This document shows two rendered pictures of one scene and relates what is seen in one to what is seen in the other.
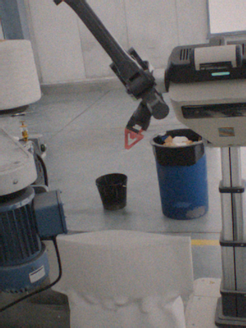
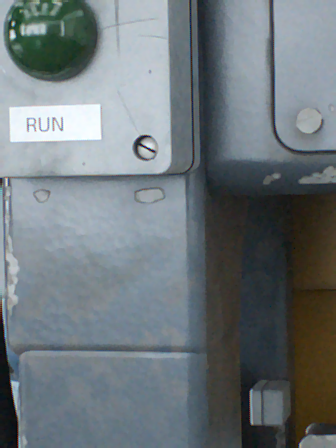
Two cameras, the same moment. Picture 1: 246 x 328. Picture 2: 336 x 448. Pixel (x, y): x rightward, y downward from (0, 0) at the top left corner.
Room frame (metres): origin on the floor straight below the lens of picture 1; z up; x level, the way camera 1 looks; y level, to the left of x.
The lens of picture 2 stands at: (2.03, 0.32, 1.24)
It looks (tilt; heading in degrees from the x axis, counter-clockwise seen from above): 3 degrees down; 177
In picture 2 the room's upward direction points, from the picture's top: 1 degrees counter-clockwise
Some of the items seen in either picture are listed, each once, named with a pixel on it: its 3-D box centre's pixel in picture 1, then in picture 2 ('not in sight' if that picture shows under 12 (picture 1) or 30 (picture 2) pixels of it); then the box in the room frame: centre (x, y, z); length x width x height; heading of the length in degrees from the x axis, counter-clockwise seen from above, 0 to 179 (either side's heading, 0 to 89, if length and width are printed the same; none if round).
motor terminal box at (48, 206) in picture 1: (51, 216); not in sight; (1.08, 0.20, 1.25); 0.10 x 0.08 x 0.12; 9
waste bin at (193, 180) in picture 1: (182, 174); not in sight; (3.57, -0.47, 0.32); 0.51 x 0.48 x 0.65; 164
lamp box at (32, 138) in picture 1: (32, 148); (74, 40); (1.61, 0.32, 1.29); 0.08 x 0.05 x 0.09; 74
